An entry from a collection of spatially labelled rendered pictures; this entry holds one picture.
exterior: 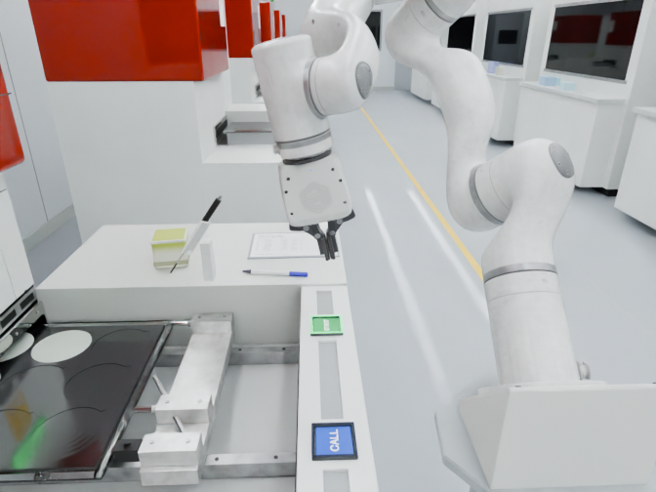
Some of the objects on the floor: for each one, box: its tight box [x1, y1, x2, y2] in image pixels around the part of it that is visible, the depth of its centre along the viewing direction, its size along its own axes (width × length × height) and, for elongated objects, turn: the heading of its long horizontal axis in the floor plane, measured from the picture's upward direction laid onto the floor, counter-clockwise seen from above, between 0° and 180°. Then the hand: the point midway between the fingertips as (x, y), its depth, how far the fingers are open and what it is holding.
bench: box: [513, 0, 656, 196], centre depth 499 cm, size 108×180×200 cm, turn 2°
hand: (327, 246), depth 78 cm, fingers closed
